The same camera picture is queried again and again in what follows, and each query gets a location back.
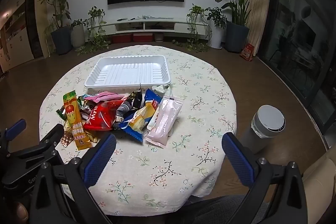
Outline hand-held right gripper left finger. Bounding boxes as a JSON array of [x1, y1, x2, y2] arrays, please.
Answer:
[[28, 132, 117, 224]]

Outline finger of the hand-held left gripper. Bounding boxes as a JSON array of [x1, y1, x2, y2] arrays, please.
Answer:
[[0, 119, 27, 156], [39, 123, 65, 151]]

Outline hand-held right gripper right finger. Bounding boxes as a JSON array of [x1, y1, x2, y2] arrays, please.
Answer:
[[222, 132, 308, 224]]

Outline yellow apple print snack packet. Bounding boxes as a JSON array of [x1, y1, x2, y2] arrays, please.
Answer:
[[62, 90, 94, 151]]

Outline blue roll cake packet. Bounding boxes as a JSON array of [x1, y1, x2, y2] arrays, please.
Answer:
[[119, 88, 163, 144]]

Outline pink cartoon snack packet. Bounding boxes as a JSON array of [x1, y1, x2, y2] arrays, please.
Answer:
[[84, 91, 125, 104]]

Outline white plastic tray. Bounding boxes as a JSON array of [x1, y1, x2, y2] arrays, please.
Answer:
[[84, 55, 172, 90]]

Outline cream white snack packet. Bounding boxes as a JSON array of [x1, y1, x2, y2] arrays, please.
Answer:
[[152, 84, 171, 94]]

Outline person's left hand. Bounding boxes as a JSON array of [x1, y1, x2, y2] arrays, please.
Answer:
[[9, 200, 29, 223]]

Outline brown gold candy wrappers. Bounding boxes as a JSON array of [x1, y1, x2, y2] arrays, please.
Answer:
[[61, 122, 97, 147]]

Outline cartoon animal snack packet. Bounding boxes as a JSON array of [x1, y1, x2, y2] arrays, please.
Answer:
[[79, 101, 92, 123]]

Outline red snack packet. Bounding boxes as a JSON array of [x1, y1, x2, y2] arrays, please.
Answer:
[[83, 101, 124, 131]]

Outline grey cylindrical appliance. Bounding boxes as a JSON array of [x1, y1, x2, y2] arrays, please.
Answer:
[[240, 105, 285, 153]]

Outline floral tablecloth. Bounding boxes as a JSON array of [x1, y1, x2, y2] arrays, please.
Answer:
[[39, 45, 238, 216]]

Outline black snack packet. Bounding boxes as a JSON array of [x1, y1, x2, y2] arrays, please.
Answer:
[[115, 89, 145, 130]]

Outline long pale pink snack packet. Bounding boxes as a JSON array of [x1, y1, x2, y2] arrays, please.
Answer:
[[145, 95, 183, 149]]

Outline beige sofa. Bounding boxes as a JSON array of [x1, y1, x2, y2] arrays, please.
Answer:
[[302, 145, 336, 224]]

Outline tall plant in blue pot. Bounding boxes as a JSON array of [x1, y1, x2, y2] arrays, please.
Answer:
[[38, 0, 73, 55]]

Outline plant in grey ribbed pot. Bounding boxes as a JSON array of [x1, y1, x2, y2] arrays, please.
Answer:
[[70, 19, 87, 48]]

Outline red paper bag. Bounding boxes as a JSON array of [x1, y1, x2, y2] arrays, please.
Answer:
[[240, 43, 255, 62]]

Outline red storage box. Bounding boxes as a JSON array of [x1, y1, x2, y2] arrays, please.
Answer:
[[112, 33, 132, 43], [133, 32, 153, 42]]

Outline large leaf plant blue pot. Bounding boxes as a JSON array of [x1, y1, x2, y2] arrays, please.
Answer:
[[205, 0, 270, 53]]

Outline bushy plant in white pot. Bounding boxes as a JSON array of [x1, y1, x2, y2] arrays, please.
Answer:
[[205, 7, 227, 49]]

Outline trailing pothos plant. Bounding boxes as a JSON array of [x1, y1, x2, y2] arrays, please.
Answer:
[[76, 6, 111, 55]]

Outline white television cabinet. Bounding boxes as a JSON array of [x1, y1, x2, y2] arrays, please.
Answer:
[[88, 17, 212, 38]]

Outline glass sliding door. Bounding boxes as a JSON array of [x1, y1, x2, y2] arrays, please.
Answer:
[[259, 0, 336, 135]]

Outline trailing vine plant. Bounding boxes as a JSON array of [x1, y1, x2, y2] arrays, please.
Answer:
[[172, 4, 210, 52]]

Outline wooden wall cabinet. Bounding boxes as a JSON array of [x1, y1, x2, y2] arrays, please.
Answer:
[[0, 0, 44, 75]]

